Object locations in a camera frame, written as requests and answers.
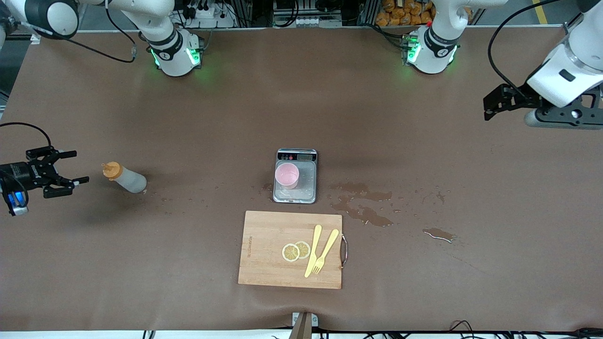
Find translucent sauce bottle orange cap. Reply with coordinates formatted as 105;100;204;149
102;161;147;194

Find pink plastic cup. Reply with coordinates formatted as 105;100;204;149
275;163;300;189

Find orange snack bags pile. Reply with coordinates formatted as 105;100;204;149
375;0;473;27

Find small brown liquid puddle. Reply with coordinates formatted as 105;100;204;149
423;228;456;243

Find large brown liquid puddle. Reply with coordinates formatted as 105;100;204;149
330;183;394;228

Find white labelled socket strip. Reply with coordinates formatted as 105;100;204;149
273;14;342;27

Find silver digital kitchen scale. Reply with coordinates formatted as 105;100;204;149
273;148;318;204

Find white power strip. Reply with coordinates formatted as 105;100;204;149
186;2;236;28

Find wooden cutting board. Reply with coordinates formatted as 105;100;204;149
238;210;343;290

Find yellow plastic fork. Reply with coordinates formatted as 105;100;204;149
312;229;340;275

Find yellow plastic knife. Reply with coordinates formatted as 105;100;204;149
304;225;323;278

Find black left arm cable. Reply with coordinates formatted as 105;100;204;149
486;0;566;95

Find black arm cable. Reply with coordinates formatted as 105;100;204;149
486;0;566;95
0;0;138;147

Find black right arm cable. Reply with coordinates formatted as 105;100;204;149
0;0;138;147

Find black floor cables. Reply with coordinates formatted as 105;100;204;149
443;320;603;339

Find metal table edge bracket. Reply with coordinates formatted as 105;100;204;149
291;312;319;339

